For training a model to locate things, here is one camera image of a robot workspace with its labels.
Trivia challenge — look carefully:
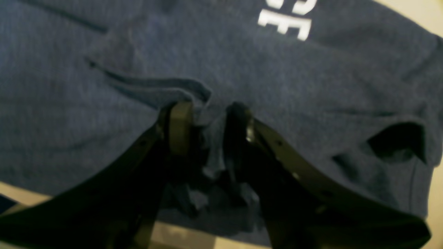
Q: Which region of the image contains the dark blue t-shirt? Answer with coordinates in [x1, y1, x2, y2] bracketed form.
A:
[1, 0, 442, 247]

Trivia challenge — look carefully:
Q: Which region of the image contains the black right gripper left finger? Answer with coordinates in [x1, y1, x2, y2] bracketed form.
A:
[1, 101, 193, 249]

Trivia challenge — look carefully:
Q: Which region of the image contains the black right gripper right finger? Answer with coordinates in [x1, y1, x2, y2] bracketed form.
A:
[223, 102, 431, 249]

